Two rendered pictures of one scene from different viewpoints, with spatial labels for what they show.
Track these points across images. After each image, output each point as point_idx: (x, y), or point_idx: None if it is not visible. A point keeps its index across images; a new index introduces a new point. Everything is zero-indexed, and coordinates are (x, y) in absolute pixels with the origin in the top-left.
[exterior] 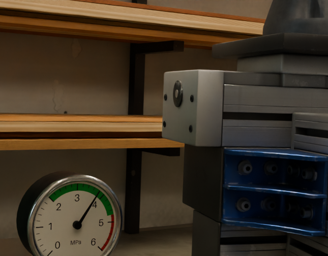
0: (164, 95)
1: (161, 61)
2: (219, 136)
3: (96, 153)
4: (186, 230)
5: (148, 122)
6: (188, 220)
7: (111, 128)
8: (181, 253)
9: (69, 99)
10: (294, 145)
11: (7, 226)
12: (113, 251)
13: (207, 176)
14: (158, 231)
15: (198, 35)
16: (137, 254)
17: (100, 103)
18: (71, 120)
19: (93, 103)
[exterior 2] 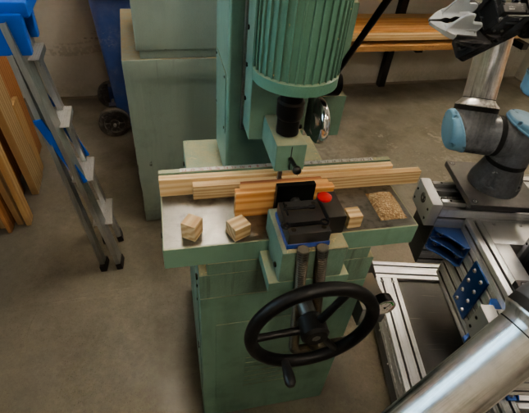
0: (417, 186)
1: None
2: (433, 223)
3: None
4: (412, 87)
5: (408, 33)
6: (416, 79)
7: (383, 38)
8: (406, 111)
9: (360, 0)
10: (462, 229)
11: None
12: (367, 103)
13: (425, 225)
14: (395, 86)
15: None
16: (380, 108)
17: (379, 2)
18: (360, 32)
19: (375, 3)
